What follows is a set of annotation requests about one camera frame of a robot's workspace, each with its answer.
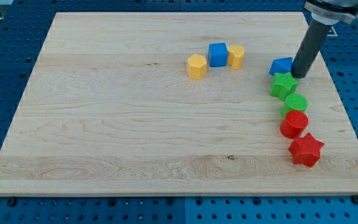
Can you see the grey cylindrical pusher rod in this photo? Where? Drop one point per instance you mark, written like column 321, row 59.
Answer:
column 309, row 48

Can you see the blue cube block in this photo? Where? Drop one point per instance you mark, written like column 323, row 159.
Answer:
column 217, row 55

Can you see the blue triangular block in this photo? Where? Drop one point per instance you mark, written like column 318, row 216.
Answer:
column 281, row 65

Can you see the green star block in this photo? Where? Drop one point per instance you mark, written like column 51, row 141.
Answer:
column 282, row 85

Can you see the green cylinder block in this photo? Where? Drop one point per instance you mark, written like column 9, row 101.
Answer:
column 294, row 101

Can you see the yellow heart block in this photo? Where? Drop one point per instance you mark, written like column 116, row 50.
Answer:
column 236, row 56

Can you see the red cylinder block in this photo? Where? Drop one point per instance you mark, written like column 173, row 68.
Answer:
column 294, row 123

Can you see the red star block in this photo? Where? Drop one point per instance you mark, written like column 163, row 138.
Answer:
column 306, row 150

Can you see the yellow hexagon block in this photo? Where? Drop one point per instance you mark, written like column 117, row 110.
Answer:
column 197, row 66

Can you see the light wooden board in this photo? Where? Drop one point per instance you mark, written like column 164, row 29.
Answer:
column 110, row 111

